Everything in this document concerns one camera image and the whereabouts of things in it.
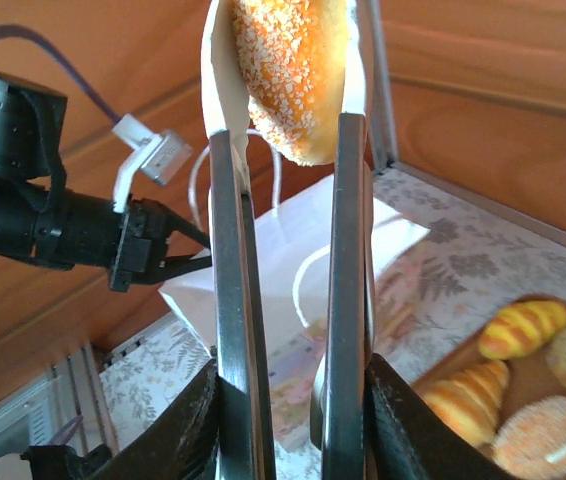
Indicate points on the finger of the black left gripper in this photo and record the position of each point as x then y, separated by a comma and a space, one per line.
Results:
190, 232
188, 262

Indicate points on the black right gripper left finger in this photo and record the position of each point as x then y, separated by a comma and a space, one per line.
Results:
235, 310

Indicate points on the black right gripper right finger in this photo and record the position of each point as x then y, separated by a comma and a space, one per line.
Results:
348, 300

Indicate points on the white paper bag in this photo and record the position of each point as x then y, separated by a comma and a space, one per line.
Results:
290, 235

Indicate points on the sprinkled oval fake bread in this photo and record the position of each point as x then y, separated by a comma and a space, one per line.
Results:
290, 75

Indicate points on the sprinkled round fake bread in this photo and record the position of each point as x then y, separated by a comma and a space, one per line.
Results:
543, 435

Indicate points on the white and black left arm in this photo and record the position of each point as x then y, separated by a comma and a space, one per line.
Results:
63, 462

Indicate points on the golden ridged fake bread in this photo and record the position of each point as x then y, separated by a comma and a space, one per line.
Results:
468, 400

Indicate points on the yellow striped fake bread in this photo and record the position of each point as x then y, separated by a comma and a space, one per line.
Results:
523, 330

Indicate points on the white and metal USB connector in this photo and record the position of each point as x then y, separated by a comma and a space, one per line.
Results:
163, 157

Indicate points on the floral table mat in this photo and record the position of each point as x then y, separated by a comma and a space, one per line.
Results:
463, 240

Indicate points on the brown tray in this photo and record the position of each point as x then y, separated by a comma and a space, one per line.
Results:
528, 380

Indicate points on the aluminium frame rail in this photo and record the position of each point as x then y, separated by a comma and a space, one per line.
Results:
133, 340
503, 207

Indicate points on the aluminium frame post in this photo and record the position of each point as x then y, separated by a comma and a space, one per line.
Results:
380, 100

